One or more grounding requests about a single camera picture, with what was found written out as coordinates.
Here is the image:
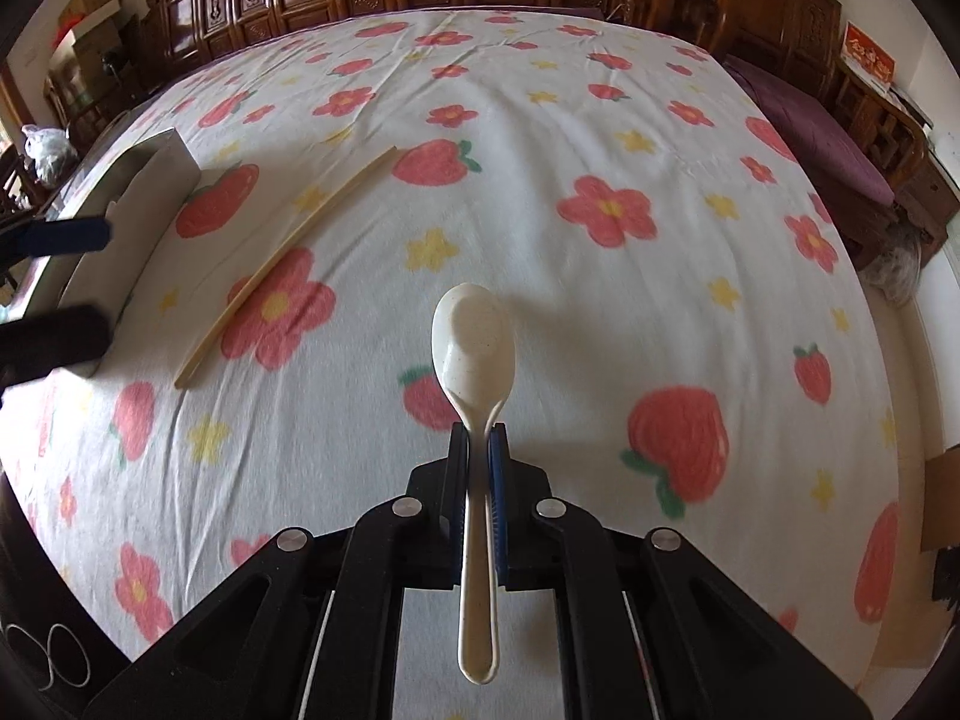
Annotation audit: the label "grey utensil tray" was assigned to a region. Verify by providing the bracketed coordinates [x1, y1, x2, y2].
[13, 127, 205, 380]

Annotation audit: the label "red card on cabinet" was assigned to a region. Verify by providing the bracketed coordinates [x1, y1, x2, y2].
[843, 21, 895, 86]

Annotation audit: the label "cream plastic spoon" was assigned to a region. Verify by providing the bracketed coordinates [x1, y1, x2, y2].
[431, 283, 516, 684]

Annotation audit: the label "floral strawberry tablecloth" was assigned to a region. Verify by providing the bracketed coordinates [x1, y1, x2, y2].
[2, 10, 898, 686]

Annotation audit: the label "white plastic bag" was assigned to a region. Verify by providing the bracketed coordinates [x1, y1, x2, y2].
[21, 124, 80, 188]

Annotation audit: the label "stacked cardboard boxes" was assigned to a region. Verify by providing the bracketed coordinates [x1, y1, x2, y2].
[50, 0, 124, 65]

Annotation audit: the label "light wooden chopstick on table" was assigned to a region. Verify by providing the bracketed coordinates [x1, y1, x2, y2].
[172, 145, 399, 392]

